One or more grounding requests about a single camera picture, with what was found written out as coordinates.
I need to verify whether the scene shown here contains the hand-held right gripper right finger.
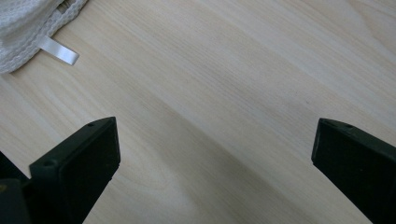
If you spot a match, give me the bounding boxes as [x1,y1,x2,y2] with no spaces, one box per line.
[311,118,396,224]

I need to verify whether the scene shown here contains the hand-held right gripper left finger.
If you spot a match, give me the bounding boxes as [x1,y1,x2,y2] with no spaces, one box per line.
[29,117,121,224]

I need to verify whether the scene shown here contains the white mesh laundry bag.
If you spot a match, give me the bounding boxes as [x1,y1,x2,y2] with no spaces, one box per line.
[0,0,90,75]

